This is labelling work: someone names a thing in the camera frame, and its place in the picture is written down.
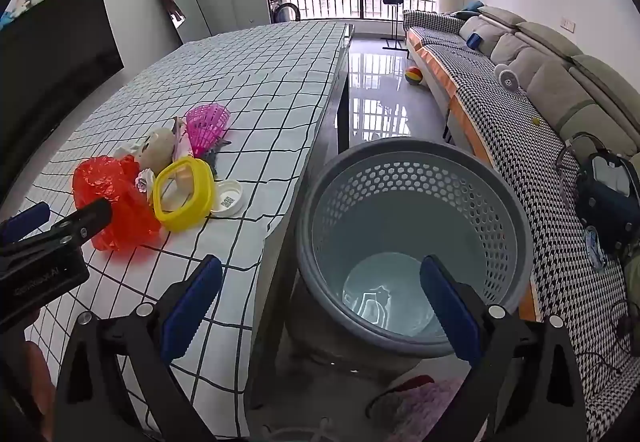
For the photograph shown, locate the person's left hand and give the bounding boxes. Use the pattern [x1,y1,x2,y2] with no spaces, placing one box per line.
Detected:
[25,341,57,441]

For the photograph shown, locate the grey sofa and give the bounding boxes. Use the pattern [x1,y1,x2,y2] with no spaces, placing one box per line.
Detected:
[402,5,640,442]

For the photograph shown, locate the black clothes stand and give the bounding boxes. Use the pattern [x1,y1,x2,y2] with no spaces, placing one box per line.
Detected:
[380,0,416,52]

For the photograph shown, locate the black cable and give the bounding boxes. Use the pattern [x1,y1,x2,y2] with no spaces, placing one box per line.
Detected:
[590,299,640,373]

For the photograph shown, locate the beige plush sloth keychain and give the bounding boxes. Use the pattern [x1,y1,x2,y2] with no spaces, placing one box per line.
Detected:
[137,127,176,171]

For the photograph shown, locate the leaning floor mirror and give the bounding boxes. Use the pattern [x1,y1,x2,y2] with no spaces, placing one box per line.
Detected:
[151,0,213,44]

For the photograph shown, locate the grey cloth bow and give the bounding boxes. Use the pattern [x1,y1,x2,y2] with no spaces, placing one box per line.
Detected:
[200,139,232,178]

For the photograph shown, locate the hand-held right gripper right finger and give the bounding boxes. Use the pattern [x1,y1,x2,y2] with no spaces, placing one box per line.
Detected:
[419,255,588,442]

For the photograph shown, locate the grey cabinet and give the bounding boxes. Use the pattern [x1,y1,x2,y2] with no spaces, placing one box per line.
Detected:
[231,0,273,30]

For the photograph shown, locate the houndstooth sofa cover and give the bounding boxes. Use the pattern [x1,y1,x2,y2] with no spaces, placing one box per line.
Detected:
[402,10,640,442]

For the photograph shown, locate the white round fan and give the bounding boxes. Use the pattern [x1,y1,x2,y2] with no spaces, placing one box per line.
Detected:
[494,64,521,93]

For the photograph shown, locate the pink fluffy rug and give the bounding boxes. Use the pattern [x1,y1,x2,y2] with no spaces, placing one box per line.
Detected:
[366,374,488,442]

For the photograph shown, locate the yellow plastic ring frame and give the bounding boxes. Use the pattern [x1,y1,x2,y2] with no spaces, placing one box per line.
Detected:
[152,157,217,232]

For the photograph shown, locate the white round lid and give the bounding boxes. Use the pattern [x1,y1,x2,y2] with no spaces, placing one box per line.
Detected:
[210,179,244,215]

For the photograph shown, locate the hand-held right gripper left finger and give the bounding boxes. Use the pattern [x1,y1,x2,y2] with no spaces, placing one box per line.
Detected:
[55,255,223,442]

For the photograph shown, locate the white checked tablecloth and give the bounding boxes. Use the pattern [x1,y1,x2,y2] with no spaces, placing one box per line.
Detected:
[22,20,351,442]

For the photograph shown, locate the pink snack wrapper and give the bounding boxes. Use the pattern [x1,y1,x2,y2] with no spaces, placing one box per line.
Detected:
[170,117,194,161]

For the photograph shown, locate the black blue bag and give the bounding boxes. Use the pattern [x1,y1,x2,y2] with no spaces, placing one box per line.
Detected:
[557,132,640,258]

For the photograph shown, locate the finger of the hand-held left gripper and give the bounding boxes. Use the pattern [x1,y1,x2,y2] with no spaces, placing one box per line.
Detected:
[0,201,51,245]
[0,198,113,274]

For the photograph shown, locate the red plastic bag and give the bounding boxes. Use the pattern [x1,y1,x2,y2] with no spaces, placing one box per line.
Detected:
[72,155,162,253]

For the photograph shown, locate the pink plastic shuttlecock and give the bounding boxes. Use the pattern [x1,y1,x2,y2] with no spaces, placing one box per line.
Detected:
[185,103,232,158]

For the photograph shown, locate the black television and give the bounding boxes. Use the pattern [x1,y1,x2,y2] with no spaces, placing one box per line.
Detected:
[0,0,125,203]

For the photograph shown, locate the grey perforated waste basket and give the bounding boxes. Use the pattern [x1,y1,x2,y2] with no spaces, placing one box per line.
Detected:
[297,138,535,358]

